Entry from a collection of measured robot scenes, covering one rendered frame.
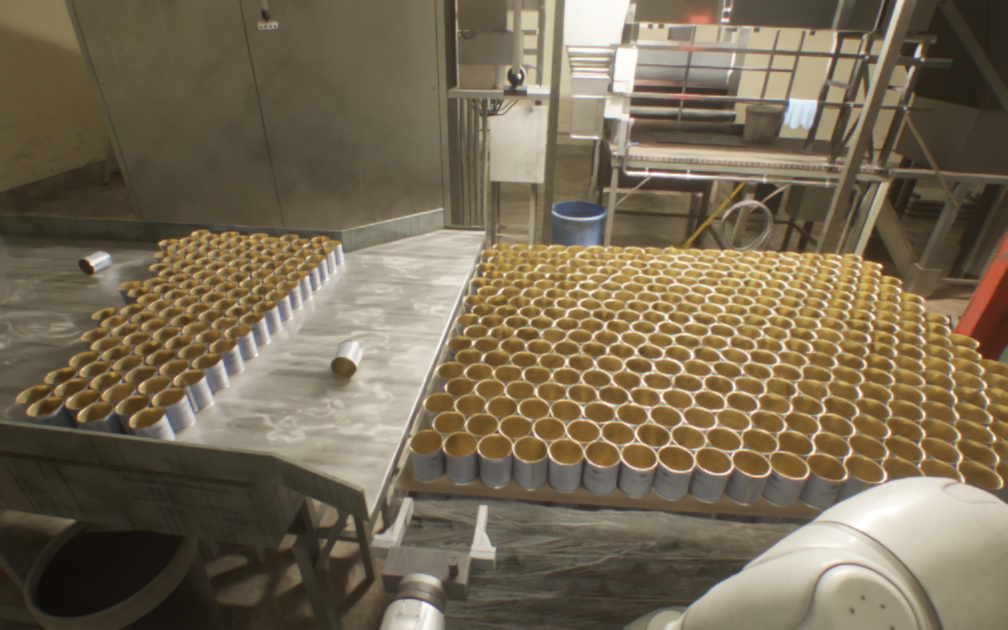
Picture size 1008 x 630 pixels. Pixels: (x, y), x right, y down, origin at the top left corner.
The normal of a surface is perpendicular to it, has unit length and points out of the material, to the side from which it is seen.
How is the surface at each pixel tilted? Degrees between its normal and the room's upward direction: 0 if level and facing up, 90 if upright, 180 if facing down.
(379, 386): 0
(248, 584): 0
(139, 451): 90
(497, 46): 90
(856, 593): 27
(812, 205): 90
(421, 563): 2
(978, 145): 90
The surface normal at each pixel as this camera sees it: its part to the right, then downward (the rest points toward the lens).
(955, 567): 0.18, -0.57
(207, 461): -0.11, 0.50
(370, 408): 0.02, -0.87
